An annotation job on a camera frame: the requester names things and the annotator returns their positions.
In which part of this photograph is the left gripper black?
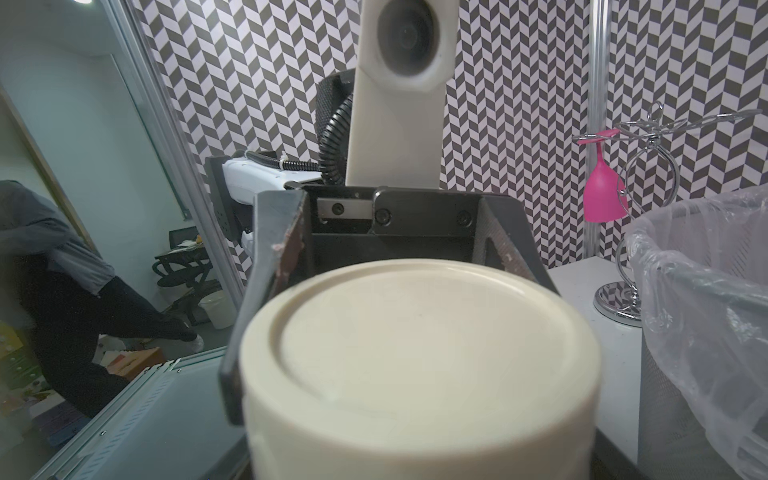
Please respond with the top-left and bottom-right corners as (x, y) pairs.
(218, 185), (558, 425)

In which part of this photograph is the cream lid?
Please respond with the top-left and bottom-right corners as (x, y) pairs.
(238, 257), (603, 480)

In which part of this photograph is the glass jar with beans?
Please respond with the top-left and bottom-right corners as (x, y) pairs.
(238, 257), (603, 480)

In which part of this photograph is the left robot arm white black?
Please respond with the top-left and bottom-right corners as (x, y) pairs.
(205, 70), (553, 426)

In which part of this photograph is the black office chair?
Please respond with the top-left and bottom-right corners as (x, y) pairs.
(152, 226), (221, 326)

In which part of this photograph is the pink wine glass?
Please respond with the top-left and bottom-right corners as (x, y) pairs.
(575, 129), (629, 224)

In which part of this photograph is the clear plastic bin liner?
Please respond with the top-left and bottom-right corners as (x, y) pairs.
(625, 186), (767, 479)

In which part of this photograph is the person in grey jacket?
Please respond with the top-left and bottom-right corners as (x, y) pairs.
(1, 180), (204, 417)

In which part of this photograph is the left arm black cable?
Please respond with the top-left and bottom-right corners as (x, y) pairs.
(242, 68), (358, 187)

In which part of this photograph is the chrome wire glass rack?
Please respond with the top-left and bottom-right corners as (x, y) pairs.
(573, 102), (763, 328)

